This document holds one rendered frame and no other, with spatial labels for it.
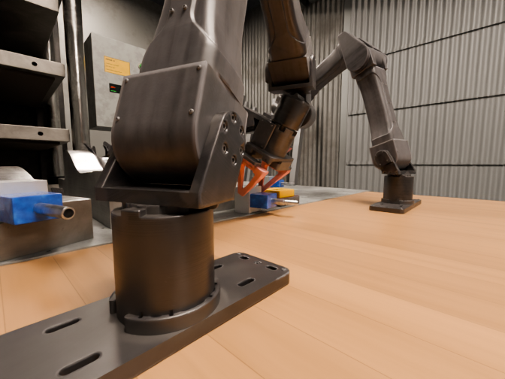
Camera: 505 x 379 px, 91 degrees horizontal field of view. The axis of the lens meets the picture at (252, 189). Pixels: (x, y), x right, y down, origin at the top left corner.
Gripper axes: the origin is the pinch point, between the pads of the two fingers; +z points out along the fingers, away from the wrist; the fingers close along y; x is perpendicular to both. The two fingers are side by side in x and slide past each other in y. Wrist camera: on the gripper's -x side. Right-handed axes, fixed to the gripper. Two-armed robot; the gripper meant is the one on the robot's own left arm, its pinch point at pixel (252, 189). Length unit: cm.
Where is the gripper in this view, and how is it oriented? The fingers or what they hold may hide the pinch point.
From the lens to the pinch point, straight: 52.1
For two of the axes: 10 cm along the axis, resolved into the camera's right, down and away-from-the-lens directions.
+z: -4.2, 8.4, 3.5
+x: 7.4, 5.4, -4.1
